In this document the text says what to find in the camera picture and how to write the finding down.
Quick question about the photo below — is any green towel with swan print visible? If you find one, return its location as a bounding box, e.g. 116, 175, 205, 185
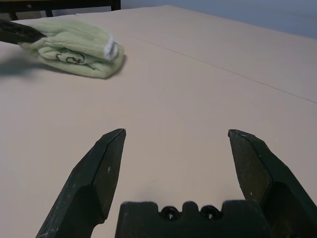
18, 19, 126, 80

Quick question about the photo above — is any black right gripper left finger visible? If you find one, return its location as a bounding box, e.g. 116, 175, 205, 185
34, 127, 127, 238

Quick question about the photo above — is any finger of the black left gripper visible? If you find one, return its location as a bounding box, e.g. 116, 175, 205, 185
0, 19, 48, 46

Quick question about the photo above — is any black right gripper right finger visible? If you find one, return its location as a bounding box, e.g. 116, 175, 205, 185
227, 128, 317, 238

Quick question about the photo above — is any side table with black frame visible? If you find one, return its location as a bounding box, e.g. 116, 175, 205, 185
0, 0, 122, 21

